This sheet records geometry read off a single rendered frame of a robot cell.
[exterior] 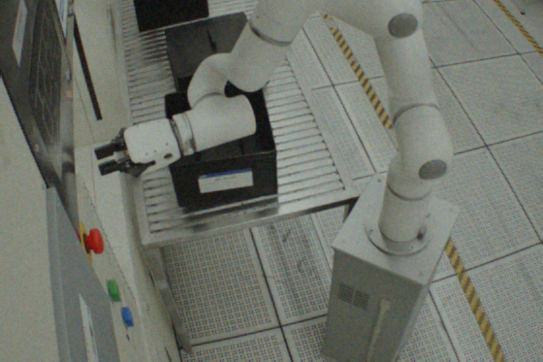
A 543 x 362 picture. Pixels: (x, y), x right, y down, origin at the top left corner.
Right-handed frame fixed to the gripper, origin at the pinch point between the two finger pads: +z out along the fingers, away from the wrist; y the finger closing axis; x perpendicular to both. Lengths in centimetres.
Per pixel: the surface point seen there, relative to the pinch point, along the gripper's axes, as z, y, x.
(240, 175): -31.4, 11.9, -32.5
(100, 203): 6.1, 16.9, -31.9
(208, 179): -23.4, 13.6, -32.2
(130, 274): 3.7, -7.1, -31.9
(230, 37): -48, 68, -33
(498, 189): -155, 27, -119
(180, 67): -29, 60, -33
